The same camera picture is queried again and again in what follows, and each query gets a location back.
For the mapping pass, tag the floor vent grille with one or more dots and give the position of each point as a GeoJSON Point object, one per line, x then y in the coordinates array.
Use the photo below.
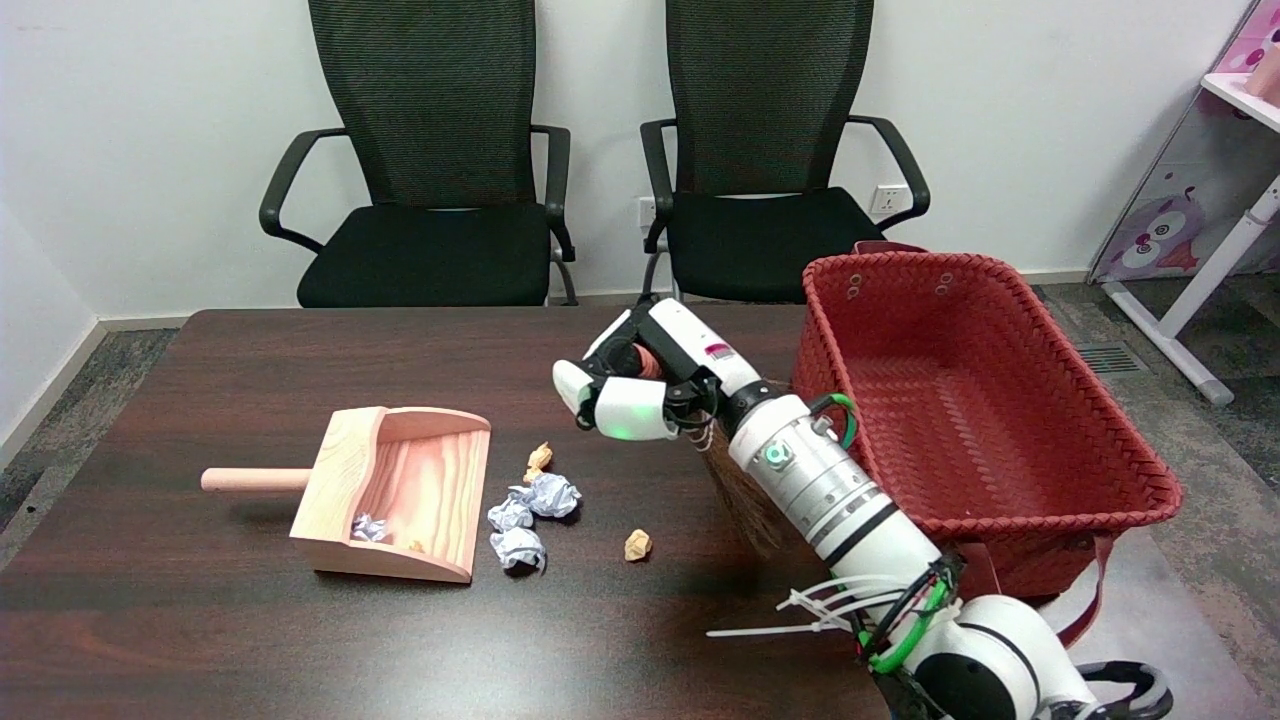
{"type": "Point", "coordinates": [1105, 358]}

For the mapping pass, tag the black mesh office chair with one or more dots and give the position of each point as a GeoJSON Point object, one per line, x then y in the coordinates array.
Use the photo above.
{"type": "Point", "coordinates": [760, 100]}
{"type": "Point", "coordinates": [430, 100]}

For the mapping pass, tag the brown straw hand broom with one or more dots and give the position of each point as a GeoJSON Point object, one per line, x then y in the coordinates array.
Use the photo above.
{"type": "Point", "coordinates": [748, 505]}

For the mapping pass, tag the pink cartoon kids shelf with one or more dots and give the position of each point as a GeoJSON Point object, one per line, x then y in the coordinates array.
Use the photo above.
{"type": "Point", "coordinates": [1160, 235]}

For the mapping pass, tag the wooden dustpan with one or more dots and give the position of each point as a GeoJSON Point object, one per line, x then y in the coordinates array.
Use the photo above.
{"type": "Point", "coordinates": [420, 480]}

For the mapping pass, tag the white desk leg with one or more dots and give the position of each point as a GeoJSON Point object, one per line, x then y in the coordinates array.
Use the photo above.
{"type": "Point", "coordinates": [1215, 270]}

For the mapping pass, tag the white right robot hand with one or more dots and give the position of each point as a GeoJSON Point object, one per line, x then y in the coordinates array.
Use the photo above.
{"type": "Point", "coordinates": [690, 345]}

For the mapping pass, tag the red woven basket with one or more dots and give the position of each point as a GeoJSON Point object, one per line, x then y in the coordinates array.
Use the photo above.
{"type": "Point", "coordinates": [960, 400]}

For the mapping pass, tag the pink cup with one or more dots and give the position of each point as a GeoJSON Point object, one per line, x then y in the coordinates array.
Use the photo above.
{"type": "Point", "coordinates": [1266, 75]}

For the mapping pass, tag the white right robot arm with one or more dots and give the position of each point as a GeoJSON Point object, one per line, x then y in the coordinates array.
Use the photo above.
{"type": "Point", "coordinates": [820, 480]}

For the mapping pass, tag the white wall outlet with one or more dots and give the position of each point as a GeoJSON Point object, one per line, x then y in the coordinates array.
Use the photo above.
{"type": "Point", "coordinates": [647, 212]}
{"type": "Point", "coordinates": [886, 200]}

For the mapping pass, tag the white paper ball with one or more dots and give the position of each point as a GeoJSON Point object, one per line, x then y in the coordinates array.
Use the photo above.
{"type": "Point", "coordinates": [369, 528]}
{"type": "Point", "coordinates": [518, 548]}
{"type": "Point", "coordinates": [510, 514]}
{"type": "Point", "coordinates": [552, 494]}

